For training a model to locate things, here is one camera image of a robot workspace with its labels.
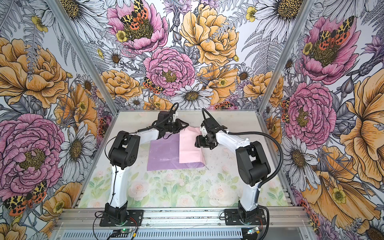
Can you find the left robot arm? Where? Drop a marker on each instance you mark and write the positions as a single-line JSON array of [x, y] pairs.
[[125, 150]]

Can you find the aluminium front rail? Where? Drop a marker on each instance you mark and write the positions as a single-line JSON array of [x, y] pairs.
[[282, 223]]

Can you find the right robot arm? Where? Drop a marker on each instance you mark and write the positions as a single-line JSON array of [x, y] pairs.
[[252, 162]]

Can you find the purple wrapping paper sheet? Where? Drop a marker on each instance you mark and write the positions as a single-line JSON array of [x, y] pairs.
[[176, 152]]

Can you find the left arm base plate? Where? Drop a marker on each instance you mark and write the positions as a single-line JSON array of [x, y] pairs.
[[124, 218]]

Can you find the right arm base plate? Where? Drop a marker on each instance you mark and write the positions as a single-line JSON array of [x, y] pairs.
[[240, 217]]

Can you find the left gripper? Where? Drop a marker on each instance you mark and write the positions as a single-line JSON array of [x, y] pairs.
[[180, 126]]

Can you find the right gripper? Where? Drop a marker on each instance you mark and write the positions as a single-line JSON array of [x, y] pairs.
[[199, 142]]

